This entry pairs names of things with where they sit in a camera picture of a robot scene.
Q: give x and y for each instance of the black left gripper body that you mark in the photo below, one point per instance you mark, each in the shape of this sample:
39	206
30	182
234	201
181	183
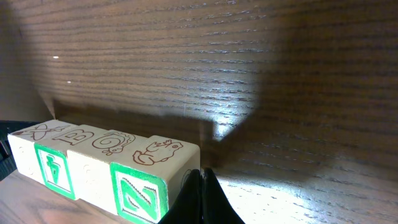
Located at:
8	127

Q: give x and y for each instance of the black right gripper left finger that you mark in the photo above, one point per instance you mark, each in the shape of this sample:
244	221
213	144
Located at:
187	207

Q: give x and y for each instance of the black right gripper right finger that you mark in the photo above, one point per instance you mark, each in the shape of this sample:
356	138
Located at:
215	205

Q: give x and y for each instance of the wooden block with dots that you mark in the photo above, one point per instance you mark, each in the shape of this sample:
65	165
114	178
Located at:
22	145

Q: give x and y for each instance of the wooden block green edge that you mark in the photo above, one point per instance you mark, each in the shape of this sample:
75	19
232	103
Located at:
53	159

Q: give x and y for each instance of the wooden block green picture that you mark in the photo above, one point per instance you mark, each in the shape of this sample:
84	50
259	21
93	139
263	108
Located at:
147	180

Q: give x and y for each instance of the wooden block letter Y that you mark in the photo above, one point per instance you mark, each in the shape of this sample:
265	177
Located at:
89	165

